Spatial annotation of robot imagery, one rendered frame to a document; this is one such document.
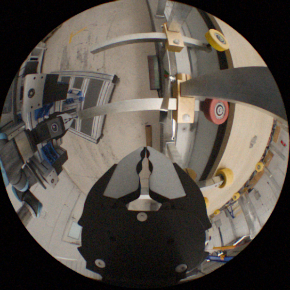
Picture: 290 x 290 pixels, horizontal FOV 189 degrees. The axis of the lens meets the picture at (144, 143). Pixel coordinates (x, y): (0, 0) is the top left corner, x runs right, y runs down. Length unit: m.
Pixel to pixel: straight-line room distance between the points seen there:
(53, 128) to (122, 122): 1.01
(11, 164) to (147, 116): 1.16
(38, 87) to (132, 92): 0.95
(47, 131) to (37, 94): 0.20
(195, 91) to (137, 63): 1.06
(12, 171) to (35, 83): 0.28
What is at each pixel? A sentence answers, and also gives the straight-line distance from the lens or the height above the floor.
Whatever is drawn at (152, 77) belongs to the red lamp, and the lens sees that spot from 0.40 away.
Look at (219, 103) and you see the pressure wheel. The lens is 0.27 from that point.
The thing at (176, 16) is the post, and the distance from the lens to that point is 0.33.
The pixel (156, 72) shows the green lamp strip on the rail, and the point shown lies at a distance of 0.41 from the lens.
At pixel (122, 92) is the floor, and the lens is 1.14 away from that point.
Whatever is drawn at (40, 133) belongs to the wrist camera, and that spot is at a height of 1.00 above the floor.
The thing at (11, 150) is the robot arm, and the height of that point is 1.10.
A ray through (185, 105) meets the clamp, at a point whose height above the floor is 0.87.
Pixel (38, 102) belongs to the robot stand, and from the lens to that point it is 0.43.
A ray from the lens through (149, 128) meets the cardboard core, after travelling 1.07.
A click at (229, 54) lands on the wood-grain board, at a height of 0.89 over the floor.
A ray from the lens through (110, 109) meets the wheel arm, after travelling 0.25.
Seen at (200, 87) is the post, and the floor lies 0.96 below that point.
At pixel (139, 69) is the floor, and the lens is 1.16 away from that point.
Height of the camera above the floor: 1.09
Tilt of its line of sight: 61 degrees down
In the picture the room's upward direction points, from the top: 176 degrees counter-clockwise
